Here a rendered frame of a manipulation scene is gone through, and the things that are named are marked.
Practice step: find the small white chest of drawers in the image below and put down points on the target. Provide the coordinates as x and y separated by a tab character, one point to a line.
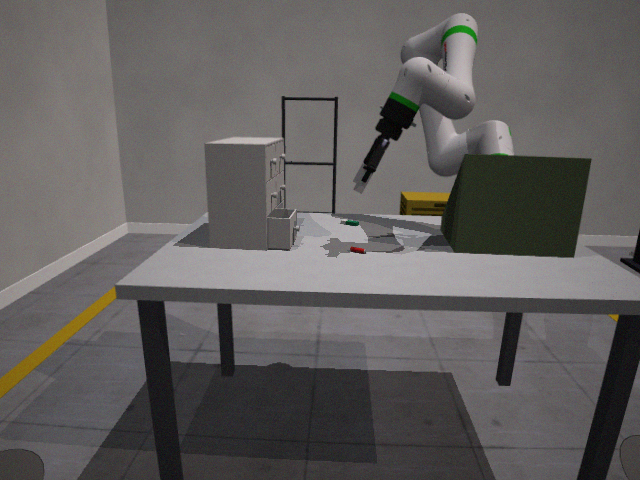
236	193

